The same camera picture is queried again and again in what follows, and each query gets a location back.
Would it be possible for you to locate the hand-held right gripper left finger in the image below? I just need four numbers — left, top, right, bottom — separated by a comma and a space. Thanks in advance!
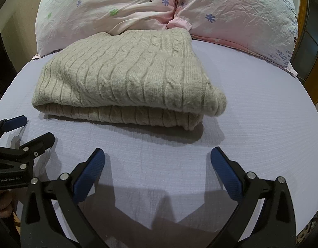
20, 148, 115, 248

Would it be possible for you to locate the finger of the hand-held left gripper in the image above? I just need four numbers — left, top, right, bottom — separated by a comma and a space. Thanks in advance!
0, 132, 56, 173
0, 116, 28, 145

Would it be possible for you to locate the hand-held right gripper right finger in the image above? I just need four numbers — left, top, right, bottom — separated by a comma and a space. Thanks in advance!
210, 147, 297, 248

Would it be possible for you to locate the beige cable-knit sweater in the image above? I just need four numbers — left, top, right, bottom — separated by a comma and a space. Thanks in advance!
32, 28, 227, 131

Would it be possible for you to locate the person's left hand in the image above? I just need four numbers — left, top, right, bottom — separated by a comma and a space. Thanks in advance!
0, 189, 15, 219

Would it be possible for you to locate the lavender bed sheet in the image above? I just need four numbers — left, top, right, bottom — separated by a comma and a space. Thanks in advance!
0, 37, 318, 248

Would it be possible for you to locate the pink floral pillow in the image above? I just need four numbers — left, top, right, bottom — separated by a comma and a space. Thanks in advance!
35, 0, 180, 57
166, 0, 299, 68

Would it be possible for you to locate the wooden framed glass door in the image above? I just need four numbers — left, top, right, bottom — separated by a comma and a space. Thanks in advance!
291, 0, 318, 104

